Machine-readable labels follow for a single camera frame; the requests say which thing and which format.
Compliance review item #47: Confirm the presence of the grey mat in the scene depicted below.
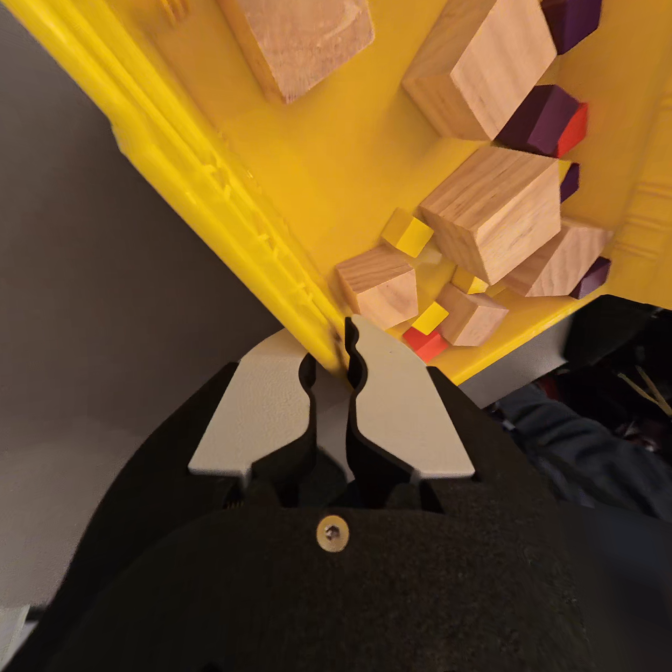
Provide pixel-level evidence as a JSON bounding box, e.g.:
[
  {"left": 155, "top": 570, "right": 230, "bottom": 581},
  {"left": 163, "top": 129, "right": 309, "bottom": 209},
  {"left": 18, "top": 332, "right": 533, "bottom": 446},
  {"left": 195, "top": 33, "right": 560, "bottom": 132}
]
[{"left": 0, "top": 5, "right": 316, "bottom": 604}]

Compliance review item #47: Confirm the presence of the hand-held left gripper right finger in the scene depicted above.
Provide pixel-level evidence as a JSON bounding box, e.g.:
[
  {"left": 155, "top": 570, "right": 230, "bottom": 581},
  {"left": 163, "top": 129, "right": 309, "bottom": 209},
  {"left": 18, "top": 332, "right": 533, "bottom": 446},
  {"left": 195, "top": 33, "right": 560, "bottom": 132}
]
[{"left": 344, "top": 314, "right": 476, "bottom": 484}]

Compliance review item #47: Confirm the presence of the pile of coloured wooden cubes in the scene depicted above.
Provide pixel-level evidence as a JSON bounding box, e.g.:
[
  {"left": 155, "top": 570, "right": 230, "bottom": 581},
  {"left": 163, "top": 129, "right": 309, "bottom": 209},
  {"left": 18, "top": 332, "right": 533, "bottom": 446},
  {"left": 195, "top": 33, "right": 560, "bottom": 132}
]
[{"left": 218, "top": 0, "right": 614, "bottom": 364}]

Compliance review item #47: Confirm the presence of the person's jeans leg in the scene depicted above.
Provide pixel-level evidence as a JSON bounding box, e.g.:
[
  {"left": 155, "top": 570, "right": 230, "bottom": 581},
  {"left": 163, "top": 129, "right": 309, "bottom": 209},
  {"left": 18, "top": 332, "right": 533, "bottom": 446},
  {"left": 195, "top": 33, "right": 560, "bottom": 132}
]
[{"left": 496, "top": 383, "right": 672, "bottom": 520}]

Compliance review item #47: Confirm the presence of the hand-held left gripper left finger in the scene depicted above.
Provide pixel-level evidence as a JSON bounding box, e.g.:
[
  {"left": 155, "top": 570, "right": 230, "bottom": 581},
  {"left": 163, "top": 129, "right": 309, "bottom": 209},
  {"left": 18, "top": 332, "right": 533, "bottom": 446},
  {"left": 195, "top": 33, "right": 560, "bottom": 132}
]
[{"left": 187, "top": 330, "right": 318, "bottom": 483}]

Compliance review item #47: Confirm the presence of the yellow plastic box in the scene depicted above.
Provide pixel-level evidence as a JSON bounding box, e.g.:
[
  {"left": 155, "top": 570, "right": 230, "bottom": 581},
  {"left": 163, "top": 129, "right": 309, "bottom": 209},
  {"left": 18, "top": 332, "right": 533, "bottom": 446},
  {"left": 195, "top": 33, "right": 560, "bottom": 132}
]
[{"left": 2, "top": 0, "right": 672, "bottom": 386}]

